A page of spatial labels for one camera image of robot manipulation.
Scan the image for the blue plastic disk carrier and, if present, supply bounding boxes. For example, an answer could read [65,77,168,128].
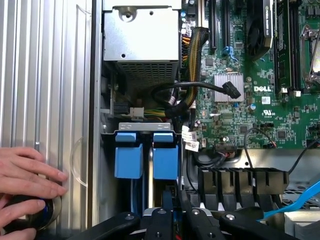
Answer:
[114,131,145,208]

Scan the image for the person's right hand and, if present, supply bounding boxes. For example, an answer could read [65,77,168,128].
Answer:
[0,196,47,240]

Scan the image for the person's left hand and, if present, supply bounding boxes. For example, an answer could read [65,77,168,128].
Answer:
[0,146,69,198]

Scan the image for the black plastic fan shroud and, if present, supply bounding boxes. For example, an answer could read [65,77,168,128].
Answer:
[197,167,290,212]

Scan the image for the open metal PC case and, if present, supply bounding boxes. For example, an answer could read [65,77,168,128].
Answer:
[87,0,320,240]

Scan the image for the clear round plastic disc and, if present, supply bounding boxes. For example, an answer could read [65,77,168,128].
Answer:
[69,136,89,188]

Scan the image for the hard drive in blue caddy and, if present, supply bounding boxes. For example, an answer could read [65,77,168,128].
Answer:
[101,121,183,211]

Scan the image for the grey metal drive cage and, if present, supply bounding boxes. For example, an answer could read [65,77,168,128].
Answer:
[283,211,320,240]

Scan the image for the green Dell motherboard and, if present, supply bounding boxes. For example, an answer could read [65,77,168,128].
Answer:
[178,0,320,151]

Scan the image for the silver chipset heatsink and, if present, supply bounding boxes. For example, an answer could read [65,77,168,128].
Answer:
[213,73,245,103]

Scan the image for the grey power supply unit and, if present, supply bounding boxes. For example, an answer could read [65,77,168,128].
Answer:
[101,0,182,87]

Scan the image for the black graphics card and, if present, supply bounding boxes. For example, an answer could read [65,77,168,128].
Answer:
[243,0,275,62]

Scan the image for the open CPU socket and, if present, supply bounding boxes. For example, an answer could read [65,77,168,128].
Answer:
[301,24,320,91]

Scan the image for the black expansion slot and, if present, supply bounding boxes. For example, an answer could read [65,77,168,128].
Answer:
[208,0,218,52]
[220,0,231,48]

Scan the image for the tan expansion slot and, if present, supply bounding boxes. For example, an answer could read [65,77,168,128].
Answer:
[197,0,209,28]

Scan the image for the white wire label tag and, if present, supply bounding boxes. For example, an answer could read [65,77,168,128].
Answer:
[181,125,201,152]

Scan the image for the black SATA wire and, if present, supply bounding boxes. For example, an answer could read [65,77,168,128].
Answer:
[151,81,242,118]

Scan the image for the yellow black braided wire bundle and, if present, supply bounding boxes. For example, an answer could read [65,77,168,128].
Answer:
[164,26,210,118]

